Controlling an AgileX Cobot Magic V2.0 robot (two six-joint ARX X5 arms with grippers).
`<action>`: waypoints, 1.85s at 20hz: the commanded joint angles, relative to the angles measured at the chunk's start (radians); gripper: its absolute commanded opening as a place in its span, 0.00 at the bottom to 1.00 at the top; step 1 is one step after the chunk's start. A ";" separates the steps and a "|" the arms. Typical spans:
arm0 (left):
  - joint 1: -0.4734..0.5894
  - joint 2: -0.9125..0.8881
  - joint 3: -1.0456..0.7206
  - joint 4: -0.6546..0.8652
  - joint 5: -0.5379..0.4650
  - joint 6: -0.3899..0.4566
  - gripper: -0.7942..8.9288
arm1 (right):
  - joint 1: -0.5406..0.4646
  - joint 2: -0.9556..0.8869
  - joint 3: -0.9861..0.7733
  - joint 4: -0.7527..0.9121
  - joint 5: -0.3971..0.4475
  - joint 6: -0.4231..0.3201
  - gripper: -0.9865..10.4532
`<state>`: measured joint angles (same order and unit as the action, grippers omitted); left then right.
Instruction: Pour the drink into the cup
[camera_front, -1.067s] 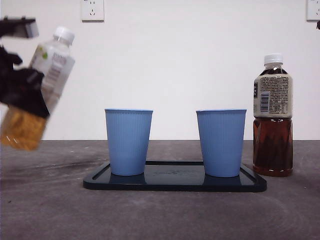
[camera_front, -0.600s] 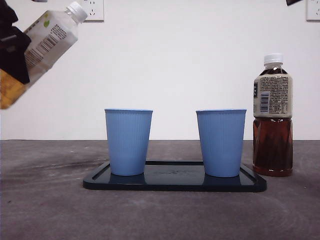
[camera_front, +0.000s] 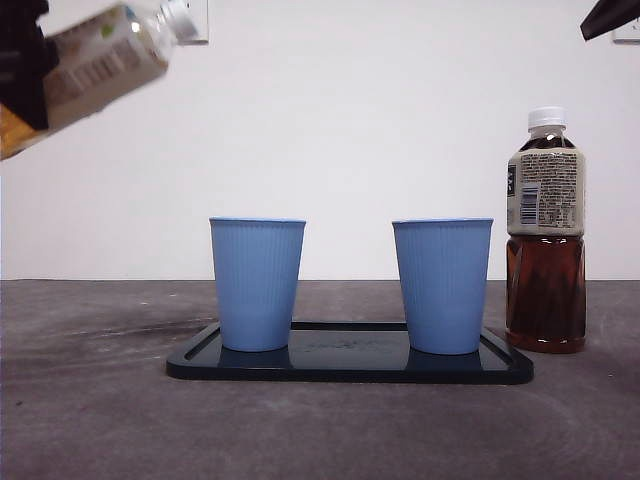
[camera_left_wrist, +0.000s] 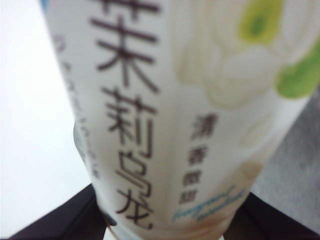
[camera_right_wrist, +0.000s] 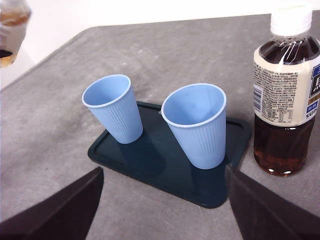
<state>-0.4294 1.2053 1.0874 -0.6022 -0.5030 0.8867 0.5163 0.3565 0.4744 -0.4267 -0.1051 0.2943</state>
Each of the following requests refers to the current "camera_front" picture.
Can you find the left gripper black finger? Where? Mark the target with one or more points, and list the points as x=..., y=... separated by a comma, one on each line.
x=25, y=75

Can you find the dark tea bottle beige label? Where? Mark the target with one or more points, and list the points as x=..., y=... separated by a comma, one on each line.
x=545, y=300

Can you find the pale tea bottle white label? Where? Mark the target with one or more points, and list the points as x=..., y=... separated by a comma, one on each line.
x=100, y=75

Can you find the dark blue rectangular tray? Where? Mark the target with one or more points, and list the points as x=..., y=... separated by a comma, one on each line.
x=350, y=367

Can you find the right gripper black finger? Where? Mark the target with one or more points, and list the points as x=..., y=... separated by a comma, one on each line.
x=612, y=15

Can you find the blue ribbed cup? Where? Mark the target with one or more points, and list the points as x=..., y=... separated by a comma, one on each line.
x=442, y=285
x=256, y=285

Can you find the white wall socket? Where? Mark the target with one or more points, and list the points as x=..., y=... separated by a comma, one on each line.
x=627, y=37
x=202, y=15

